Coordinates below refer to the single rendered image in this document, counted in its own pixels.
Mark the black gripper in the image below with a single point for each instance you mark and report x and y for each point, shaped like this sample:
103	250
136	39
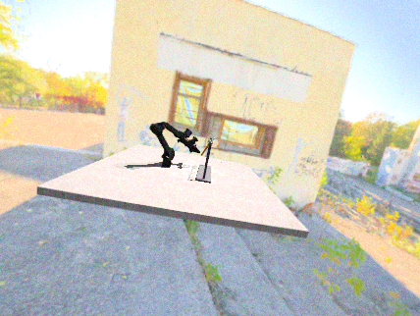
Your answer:
191	147

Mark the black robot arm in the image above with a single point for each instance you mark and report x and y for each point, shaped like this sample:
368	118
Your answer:
158	128

